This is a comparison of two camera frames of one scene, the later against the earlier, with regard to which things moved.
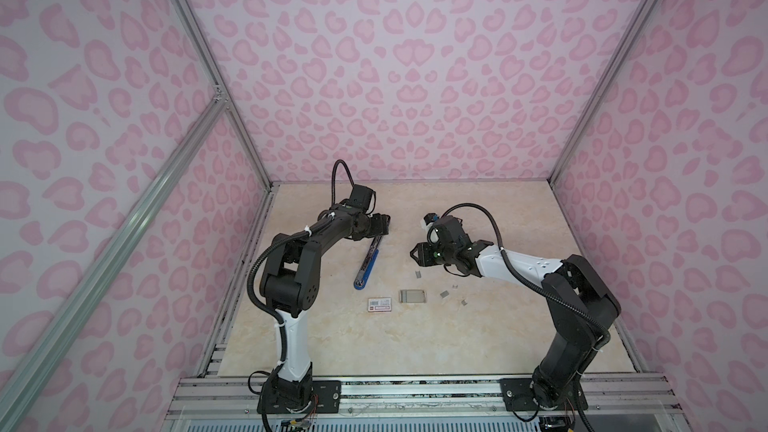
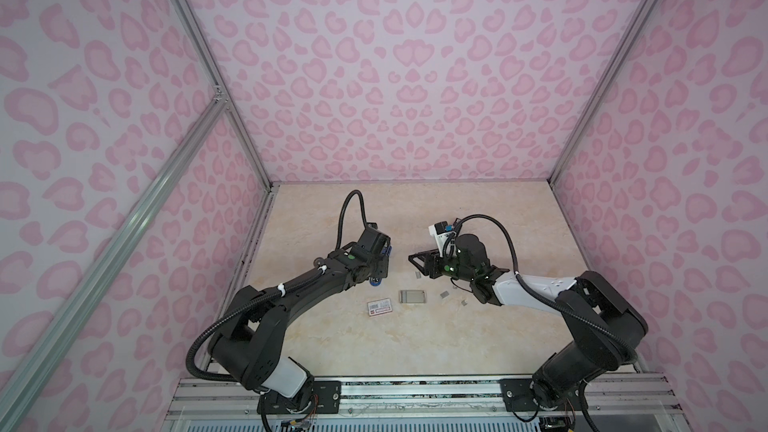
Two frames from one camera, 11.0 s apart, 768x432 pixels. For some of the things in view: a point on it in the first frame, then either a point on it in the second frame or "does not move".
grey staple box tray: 412,296 does not move
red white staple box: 379,304 does not move
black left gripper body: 377,225 to 380,266
